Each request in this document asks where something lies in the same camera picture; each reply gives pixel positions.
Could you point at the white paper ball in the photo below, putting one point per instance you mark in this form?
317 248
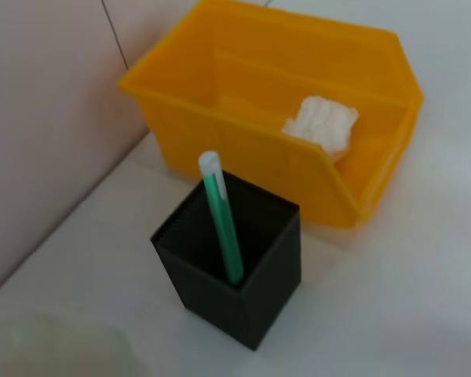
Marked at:
322 121

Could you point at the green glass fruit plate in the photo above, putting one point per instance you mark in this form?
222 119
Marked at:
43 345

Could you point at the black mesh pen holder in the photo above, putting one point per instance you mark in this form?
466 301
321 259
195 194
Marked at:
227 314

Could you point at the mint green pen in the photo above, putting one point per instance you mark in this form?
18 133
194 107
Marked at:
221 220

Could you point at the yellow plastic bin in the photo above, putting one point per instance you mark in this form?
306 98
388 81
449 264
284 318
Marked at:
227 129

